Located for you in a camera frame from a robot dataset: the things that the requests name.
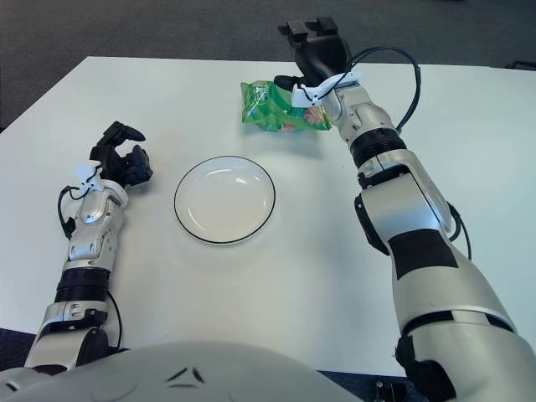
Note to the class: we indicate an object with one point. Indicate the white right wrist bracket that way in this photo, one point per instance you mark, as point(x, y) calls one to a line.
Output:
point(301, 98)

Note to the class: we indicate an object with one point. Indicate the green snack bag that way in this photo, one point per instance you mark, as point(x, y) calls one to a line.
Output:
point(268, 106)

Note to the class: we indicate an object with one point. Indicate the white plate with black rim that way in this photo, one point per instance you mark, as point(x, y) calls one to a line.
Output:
point(226, 201)

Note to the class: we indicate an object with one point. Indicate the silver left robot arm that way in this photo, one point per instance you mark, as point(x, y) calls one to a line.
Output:
point(90, 230)

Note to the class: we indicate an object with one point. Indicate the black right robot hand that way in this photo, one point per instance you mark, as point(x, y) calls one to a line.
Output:
point(324, 54)

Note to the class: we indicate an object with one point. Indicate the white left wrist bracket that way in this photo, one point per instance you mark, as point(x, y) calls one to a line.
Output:
point(84, 171)

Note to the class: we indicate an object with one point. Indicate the black chair base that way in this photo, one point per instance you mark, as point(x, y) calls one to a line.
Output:
point(523, 63)

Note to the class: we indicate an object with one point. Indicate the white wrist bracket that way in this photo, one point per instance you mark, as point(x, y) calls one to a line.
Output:
point(84, 171)
point(301, 98)

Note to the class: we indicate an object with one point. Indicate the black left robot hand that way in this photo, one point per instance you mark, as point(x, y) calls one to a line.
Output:
point(109, 165)

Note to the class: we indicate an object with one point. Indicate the silver robot torso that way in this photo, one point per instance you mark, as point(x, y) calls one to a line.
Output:
point(188, 377)

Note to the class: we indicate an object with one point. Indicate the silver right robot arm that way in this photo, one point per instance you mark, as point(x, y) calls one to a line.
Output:
point(419, 218)

